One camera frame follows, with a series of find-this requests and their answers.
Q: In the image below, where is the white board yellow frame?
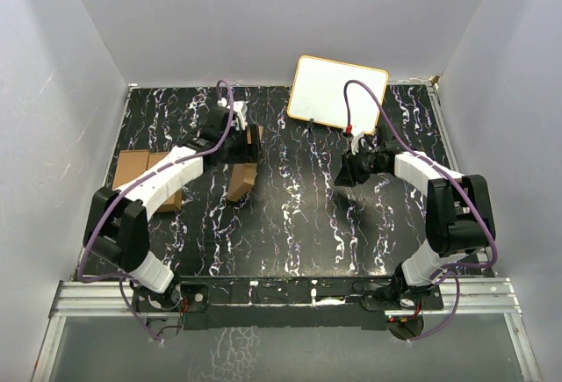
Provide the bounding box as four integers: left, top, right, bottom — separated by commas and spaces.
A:
287, 55, 389, 134

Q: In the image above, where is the black base frame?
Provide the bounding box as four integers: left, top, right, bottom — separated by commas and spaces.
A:
133, 277, 443, 330

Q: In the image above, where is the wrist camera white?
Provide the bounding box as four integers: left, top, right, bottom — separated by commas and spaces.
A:
343, 125, 364, 155
231, 101, 248, 131

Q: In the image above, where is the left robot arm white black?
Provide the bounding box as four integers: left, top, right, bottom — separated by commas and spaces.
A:
83, 100, 261, 311

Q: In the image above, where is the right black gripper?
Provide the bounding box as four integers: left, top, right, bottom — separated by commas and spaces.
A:
335, 144, 387, 187

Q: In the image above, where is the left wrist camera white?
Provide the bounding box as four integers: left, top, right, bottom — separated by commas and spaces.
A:
231, 101, 248, 131

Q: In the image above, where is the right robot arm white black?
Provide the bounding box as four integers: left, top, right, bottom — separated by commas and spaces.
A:
335, 125, 495, 309

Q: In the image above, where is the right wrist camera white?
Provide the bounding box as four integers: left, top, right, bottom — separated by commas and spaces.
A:
343, 125, 364, 155

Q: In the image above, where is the folded brown cardboard box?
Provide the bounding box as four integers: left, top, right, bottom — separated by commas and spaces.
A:
112, 150, 182, 213

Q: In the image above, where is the purple cable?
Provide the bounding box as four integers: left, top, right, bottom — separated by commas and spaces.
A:
76, 79, 236, 344
343, 79, 499, 342

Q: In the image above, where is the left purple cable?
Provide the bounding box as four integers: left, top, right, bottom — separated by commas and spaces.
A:
76, 79, 236, 344

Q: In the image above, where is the aluminium rail frame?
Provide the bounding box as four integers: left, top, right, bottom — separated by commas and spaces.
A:
32, 276, 542, 381

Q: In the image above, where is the brown cardboard box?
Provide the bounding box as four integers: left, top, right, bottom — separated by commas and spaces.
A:
112, 150, 182, 213
226, 124, 257, 204

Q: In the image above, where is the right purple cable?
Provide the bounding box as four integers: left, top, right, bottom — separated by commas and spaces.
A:
343, 79, 499, 342

